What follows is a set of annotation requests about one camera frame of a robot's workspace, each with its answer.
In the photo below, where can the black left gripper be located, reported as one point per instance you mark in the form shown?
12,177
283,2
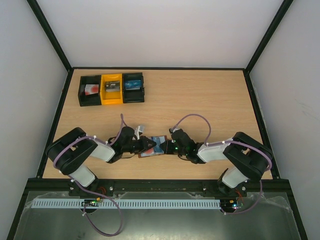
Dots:
144,141

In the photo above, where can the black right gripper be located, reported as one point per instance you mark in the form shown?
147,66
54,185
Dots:
169,146

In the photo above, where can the brown leather card holder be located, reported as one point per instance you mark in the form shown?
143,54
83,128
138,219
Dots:
154,146

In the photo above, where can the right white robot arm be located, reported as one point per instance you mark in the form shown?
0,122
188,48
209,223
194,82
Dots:
250,158

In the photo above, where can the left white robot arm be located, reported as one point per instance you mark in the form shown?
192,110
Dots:
69,153

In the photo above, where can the blue VIP card stack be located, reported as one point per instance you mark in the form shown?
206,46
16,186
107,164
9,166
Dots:
132,84

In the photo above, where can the black VIP card stack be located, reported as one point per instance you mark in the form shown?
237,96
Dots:
112,86

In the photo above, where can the red white card stack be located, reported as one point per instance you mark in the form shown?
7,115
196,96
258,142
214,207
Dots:
91,89

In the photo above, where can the black storage bin right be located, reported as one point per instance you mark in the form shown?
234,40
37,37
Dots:
133,90

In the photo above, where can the black storage bin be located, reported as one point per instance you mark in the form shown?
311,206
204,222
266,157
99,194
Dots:
133,90
90,100

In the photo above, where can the yellow storage bin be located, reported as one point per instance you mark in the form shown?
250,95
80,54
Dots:
111,98

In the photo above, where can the black storage bin left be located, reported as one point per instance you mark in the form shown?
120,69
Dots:
90,100

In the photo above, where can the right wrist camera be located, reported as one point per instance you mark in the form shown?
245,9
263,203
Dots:
172,130

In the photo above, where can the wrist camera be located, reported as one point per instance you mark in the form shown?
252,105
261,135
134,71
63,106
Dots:
172,130
139,131

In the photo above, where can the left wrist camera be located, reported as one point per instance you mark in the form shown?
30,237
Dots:
139,131

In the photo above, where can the white slotted cable duct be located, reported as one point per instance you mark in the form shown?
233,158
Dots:
193,204

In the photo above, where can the black enclosure frame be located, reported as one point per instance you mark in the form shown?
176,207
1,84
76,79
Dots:
234,91

